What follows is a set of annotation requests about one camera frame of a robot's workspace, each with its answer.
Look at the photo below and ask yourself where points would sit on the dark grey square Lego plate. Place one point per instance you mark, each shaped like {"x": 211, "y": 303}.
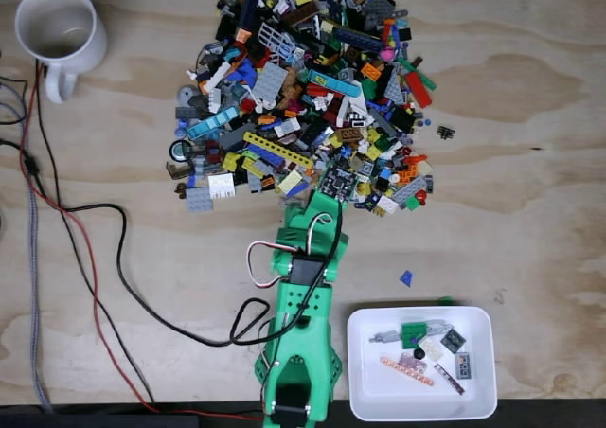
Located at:
{"x": 379, "y": 6}

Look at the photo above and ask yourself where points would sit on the white Lego lattice fence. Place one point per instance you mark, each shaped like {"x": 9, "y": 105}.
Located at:
{"x": 275, "y": 38}

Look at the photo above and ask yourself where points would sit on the grey studded Lego plate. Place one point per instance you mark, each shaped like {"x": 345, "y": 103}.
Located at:
{"x": 198, "y": 200}

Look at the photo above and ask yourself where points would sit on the pale yellow Lego plate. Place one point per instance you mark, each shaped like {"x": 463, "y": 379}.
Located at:
{"x": 290, "y": 182}

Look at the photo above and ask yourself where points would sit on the azure long Lego plate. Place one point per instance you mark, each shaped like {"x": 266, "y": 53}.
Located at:
{"x": 333, "y": 84}

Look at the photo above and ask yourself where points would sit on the grey printed Lego tile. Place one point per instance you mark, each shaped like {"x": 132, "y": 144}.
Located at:
{"x": 464, "y": 365}

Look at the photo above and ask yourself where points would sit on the yellow Lego technic beam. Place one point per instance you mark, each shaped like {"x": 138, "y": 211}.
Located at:
{"x": 277, "y": 148}

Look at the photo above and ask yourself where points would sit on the white Lego tile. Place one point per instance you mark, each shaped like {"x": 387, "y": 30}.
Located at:
{"x": 432, "y": 348}

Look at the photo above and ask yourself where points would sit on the grey Lego claw piece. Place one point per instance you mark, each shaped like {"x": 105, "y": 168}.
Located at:
{"x": 438, "y": 325}

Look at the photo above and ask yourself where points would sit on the dark long printed Lego tile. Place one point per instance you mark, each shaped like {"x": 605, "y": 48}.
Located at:
{"x": 449, "y": 379}

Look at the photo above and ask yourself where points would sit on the brown Lego bracket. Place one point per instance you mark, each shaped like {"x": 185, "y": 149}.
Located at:
{"x": 177, "y": 170}

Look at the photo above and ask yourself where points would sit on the white ceramic mug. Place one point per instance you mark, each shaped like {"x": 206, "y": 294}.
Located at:
{"x": 61, "y": 30}

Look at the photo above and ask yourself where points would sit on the light blue Lego car piece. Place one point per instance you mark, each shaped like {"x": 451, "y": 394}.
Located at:
{"x": 211, "y": 122}

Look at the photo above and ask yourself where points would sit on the red Lego plate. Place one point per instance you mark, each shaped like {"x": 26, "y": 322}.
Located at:
{"x": 419, "y": 89}

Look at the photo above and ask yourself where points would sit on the lavender Lego plate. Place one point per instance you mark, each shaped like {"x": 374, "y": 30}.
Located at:
{"x": 409, "y": 360}

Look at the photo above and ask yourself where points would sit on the small green Lego piece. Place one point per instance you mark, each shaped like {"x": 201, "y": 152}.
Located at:
{"x": 445, "y": 300}

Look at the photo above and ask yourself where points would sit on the large grey Lego plate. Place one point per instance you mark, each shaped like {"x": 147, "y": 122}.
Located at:
{"x": 270, "y": 81}

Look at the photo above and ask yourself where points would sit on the black round Lego piece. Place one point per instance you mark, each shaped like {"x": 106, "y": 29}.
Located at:
{"x": 418, "y": 353}

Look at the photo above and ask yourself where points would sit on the small black Lego grille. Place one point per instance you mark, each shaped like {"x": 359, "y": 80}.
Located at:
{"x": 445, "y": 132}

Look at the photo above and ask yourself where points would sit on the white Lego slope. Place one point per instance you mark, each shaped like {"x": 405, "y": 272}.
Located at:
{"x": 357, "y": 102}

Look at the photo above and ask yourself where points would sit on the white plastic bin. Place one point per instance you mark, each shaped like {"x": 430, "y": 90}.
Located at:
{"x": 379, "y": 390}

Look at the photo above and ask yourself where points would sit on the white small Lego plate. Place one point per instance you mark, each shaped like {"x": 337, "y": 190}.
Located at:
{"x": 387, "y": 204}

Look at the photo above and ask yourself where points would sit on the grey Lego technic axle piece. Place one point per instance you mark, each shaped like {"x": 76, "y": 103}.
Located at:
{"x": 384, "y": 337}

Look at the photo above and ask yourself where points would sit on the pink Lego technic beam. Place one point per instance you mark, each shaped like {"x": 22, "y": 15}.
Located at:
{"x": 407, "y": 370}

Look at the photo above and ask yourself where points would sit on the camera circuit board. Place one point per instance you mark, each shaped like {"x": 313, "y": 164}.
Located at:
{"x": 339, "y": 182}

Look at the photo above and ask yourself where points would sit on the grey Lego wedge plate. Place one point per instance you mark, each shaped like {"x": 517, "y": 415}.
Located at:
{"x": 395, "y": 88}

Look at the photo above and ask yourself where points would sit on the brown Lego plate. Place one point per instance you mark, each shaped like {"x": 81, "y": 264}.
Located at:
{"x": 350, "y": 134}

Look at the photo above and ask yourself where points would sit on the black Lego tyre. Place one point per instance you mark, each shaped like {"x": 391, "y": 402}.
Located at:
{"x": 179, "y": 149}

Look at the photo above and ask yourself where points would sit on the small blue Lego wedge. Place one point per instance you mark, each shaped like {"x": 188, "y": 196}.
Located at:
{"x": 406, "y": 278}

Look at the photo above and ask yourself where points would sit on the red round Lego piece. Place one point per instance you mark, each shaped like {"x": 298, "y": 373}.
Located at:
{"x": 420, "y": 196}

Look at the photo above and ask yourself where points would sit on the dark blue long Lego plate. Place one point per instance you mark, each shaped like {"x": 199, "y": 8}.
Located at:
{"x": 357, "y": 40}

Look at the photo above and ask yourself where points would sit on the pink Lego ball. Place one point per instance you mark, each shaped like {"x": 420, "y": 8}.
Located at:
{"x": 388, "y": 54}

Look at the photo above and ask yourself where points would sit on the orange Lego brick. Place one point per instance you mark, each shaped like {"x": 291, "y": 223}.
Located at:
{"x": 371, "y": 71}

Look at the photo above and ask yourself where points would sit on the green small Lego plate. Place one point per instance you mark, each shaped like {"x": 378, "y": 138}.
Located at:
{"x": 412, "y": 203}

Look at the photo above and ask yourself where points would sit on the grey Lego dish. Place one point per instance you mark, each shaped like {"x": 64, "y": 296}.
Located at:
{"x": 186, "y": 95}

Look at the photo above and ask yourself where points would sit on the dark blue Lego brick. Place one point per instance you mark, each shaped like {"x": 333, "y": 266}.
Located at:
{"x": 249, "y": 5}

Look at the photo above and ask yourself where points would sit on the grey narrow Lego plate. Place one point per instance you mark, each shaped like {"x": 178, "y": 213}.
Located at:
{"x": 409, "y": 191}

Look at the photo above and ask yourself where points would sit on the white Lego brick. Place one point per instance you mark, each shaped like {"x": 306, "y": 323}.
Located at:
{"x": 221, "y": 186}

